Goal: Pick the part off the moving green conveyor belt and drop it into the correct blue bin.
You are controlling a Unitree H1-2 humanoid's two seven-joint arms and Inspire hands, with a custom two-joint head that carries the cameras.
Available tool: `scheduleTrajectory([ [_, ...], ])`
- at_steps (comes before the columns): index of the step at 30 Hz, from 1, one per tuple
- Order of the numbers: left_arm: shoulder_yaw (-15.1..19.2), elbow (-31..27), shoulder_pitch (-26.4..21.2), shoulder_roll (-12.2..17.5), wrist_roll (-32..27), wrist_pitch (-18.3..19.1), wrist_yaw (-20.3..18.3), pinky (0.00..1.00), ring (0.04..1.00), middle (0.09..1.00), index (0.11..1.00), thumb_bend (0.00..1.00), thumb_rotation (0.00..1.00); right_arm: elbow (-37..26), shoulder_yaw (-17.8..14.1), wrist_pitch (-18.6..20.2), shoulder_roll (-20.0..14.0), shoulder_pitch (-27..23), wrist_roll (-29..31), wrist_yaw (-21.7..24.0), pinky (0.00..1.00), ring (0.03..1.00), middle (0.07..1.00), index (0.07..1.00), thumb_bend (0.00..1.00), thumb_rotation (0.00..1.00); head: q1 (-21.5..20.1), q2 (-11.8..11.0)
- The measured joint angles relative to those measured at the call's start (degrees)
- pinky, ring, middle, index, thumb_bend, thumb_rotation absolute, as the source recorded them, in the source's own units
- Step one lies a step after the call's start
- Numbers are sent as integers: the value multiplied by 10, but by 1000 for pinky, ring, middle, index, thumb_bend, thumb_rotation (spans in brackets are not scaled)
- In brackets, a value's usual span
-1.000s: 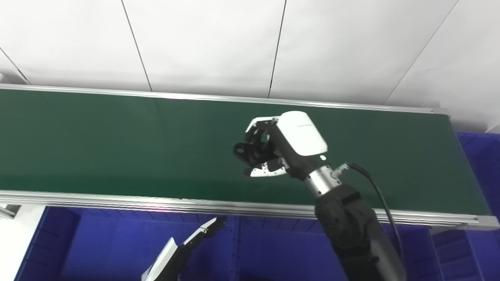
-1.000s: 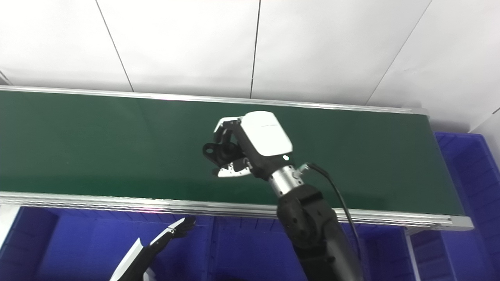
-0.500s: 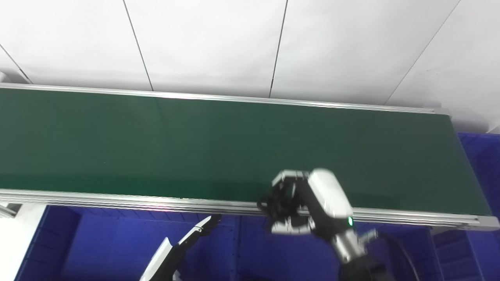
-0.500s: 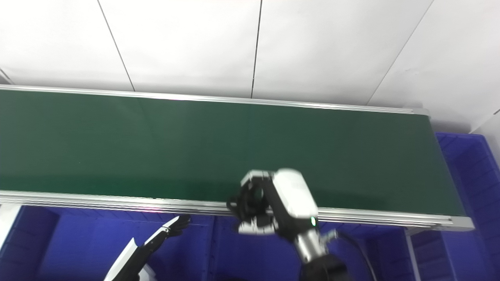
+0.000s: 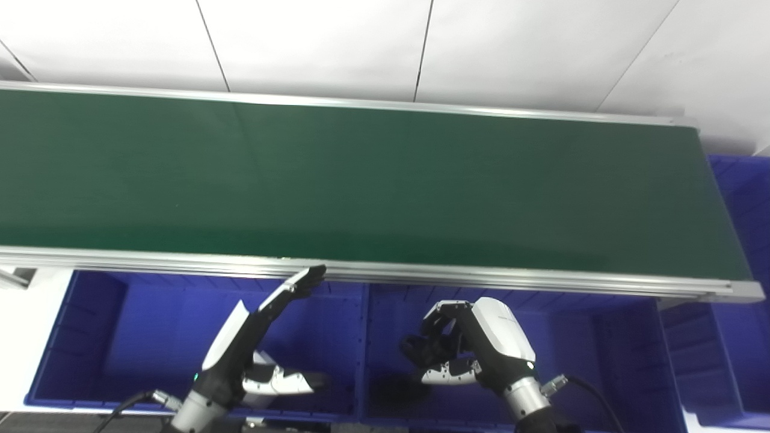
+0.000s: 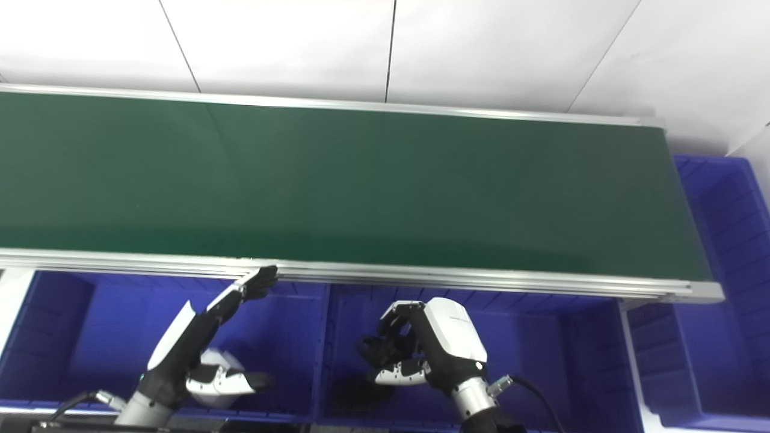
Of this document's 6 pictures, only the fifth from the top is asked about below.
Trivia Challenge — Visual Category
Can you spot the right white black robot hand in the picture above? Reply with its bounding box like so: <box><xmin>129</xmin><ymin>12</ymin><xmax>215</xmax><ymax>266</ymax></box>
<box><xmin>401</xmin><ymin>296</ymin><xmax>538</xmax><ymax>396</ymax></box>

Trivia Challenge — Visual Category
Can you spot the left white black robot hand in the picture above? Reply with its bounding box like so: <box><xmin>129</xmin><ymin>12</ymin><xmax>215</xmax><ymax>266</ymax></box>
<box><xmin>191</xmin><ymin>265</ymin><xmax>330</xmax><ymax>408</ymax></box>

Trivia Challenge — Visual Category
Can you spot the black flanged metal part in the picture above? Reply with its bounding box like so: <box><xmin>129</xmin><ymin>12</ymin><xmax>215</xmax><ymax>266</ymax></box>
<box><xmin>401</xmin><ymin>333</ymin><xmax>452</xmax><ymax>369</ymax></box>

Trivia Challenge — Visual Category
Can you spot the blue plastic bin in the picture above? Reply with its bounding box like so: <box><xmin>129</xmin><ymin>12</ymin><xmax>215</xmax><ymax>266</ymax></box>
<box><xmin>24</xmin><ymin>269</ymin><xmax>368</xmax><ymax>425</ymax></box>
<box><xmin>659</xmin><ymin>153</ymin><xmax>770</xmax><ymax>431</ymax></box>
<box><xmin>361</xmin><ymin>283</ymin><xmax>686</xmax><ymax>431</ymax></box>

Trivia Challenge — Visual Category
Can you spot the green conveyor belt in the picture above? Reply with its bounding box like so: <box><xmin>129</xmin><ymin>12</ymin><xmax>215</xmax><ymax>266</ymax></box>
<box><xmin>0</xmin><ymin>89</ymin><xmax>753</xmax><ymax>283</ymax></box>
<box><xmin>0</xmin><ymin>80</ymin><xmax>766</xmax><ymax>304</ymax></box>

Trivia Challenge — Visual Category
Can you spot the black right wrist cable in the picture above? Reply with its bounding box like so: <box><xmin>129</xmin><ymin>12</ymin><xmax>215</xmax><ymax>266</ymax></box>
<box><xmin>540</xmin><ymin>373</ymin><xmax>627</xmax><ymax>433</ymax></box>

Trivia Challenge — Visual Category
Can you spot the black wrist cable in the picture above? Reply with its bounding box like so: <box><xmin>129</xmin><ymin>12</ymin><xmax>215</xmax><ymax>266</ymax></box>
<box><xmin>540</xmin><ymin>373</ymin><xmax>627</xmax><ymax>433</ymax></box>
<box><xmin>90</xmin><ymin>388</ymin><xmax>182</xmax><ymax>433</ymax></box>

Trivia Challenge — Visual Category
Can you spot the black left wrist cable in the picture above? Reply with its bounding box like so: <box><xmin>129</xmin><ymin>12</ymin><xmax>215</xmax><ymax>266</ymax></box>
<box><xmin>90</xmin><ymin>388</ymin><xmax>182</xmax><ymax>433</ymax></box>

